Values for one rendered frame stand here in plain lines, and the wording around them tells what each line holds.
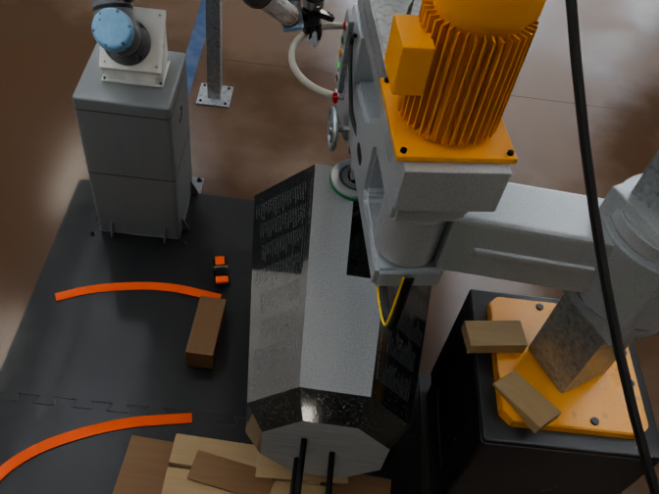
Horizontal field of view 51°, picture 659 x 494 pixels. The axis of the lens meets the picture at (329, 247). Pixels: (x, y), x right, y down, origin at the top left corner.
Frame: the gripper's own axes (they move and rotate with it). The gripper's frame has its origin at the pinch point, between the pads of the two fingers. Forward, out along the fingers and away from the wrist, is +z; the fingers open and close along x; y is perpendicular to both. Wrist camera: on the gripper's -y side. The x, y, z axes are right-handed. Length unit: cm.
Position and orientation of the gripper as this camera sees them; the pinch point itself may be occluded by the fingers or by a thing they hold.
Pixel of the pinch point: (313, 41)
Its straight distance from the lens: 331.7
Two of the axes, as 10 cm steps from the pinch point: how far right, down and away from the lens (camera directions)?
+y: -8.2, 4.2, -4.0
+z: -1.0, 5.7, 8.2
